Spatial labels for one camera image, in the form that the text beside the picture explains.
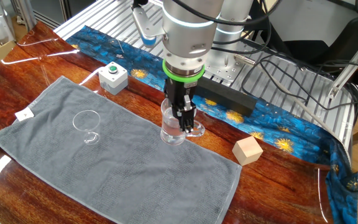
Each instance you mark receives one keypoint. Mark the black foam block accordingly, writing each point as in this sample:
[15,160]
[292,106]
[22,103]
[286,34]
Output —
[228,98]

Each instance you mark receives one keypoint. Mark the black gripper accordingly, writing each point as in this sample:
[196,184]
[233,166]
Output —
[179,91]

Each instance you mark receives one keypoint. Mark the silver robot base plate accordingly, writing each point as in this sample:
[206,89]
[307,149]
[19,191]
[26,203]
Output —
[225,73]

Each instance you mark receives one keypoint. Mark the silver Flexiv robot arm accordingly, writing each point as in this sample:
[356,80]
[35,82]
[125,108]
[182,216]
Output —
[191,31]

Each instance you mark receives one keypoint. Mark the blue starry tablecloth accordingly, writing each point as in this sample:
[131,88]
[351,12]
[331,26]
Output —
[291,130]

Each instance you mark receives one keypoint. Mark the grey towel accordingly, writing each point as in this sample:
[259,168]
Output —
[120,171]

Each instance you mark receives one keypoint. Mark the empty clear plastic cup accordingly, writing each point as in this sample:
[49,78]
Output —
[89,137]

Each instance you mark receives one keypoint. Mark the dark framed cabinet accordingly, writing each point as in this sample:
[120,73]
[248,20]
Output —
[73,9]

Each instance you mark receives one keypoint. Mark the green push button box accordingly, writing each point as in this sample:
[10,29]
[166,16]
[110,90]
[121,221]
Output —
[112,82]

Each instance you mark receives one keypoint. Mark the clear glass mug with water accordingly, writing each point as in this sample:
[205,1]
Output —
[171,133]

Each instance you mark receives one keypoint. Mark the light wooden cube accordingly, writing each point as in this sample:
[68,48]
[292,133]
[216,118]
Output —
[247,152]

